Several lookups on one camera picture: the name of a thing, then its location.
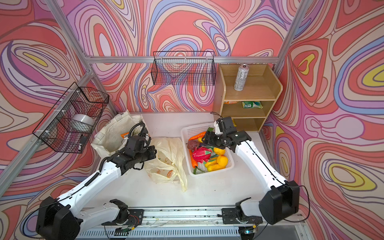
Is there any orange Fox's candy bag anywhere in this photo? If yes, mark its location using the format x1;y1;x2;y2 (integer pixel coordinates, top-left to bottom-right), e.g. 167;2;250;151
121;132;129;139

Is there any toy carrot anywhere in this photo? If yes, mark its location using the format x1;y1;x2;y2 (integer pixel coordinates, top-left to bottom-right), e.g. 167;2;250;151
189;150;198;169
189;132;206;140

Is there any leaf print canvas tote bag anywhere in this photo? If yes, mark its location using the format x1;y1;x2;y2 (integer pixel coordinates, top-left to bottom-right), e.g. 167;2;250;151
91;111;145;159

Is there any cream plastic grocery bag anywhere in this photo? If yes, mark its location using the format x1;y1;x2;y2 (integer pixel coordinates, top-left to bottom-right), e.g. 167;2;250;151
144;138;188;192

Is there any white perforated plastic basket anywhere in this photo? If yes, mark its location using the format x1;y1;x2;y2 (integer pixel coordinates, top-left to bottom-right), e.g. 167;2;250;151
181;122;235;178

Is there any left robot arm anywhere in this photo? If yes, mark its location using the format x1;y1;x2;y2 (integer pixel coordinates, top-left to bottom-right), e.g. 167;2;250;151
35;133;157;240

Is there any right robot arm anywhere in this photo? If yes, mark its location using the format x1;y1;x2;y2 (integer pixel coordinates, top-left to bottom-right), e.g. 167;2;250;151
203;117;306;225

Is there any toy yellow pear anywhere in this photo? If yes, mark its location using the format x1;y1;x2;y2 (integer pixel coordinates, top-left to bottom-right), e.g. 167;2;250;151
217;155;229;168

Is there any toy pink dragon fruit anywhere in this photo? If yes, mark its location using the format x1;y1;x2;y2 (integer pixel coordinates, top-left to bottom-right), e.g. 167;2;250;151
192;147;212;163

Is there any toy yellow corn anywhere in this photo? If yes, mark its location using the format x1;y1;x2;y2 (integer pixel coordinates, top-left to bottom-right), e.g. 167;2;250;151
205;162;226;172

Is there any toy dark red fruit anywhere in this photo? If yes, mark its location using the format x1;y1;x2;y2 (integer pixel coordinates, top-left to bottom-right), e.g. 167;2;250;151
187;140;200;151

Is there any green snack packet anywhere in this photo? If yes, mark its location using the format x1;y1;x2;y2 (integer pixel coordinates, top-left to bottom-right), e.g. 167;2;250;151
242;101;263;109

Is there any wooden shelf unit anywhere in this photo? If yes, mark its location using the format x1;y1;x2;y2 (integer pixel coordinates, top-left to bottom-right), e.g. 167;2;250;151
213;64;283;132

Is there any white tape roll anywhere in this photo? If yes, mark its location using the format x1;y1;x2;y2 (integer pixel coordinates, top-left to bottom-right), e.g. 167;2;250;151
70;114;95;133

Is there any black wire basket left wall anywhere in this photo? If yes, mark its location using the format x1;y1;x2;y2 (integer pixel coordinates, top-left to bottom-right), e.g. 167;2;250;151
33;83;109;154

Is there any black wire basket wall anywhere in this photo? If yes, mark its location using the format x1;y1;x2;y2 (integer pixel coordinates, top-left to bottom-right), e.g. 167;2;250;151
33;83;109;154
151;51;217;86

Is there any black wire basket back wall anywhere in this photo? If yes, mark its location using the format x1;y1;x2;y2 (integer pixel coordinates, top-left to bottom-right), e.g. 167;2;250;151
151;51;217;86

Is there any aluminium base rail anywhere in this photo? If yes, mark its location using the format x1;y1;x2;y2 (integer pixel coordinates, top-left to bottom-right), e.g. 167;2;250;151
49;205;313;240

